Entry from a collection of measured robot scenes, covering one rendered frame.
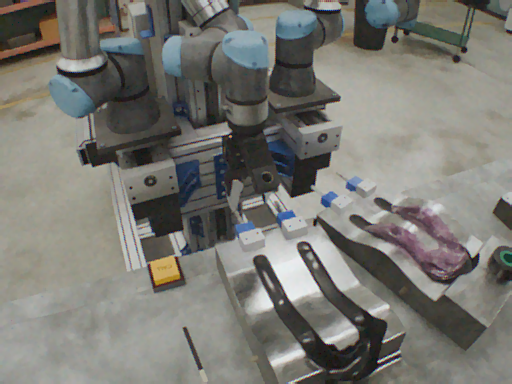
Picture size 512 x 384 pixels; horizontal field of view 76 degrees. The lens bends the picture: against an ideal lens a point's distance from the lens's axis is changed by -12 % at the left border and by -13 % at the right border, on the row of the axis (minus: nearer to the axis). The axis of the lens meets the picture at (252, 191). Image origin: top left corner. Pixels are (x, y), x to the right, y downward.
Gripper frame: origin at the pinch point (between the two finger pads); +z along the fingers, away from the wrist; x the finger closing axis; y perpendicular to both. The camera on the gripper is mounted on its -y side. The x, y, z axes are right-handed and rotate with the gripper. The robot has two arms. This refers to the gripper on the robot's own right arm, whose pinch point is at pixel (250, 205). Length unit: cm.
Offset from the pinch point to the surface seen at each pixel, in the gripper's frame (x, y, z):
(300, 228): -11.5, -2.3, 9.4
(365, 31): -262, 304, 77
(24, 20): 138, 509, 59
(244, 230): 0.5, 2.8, 10.5
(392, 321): -16.2, -32.2, 7.4
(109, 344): 37.3, -10.1, 20.9
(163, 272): 21.2, 2.7, 17.2
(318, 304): -6.6, -21.0, 11.6
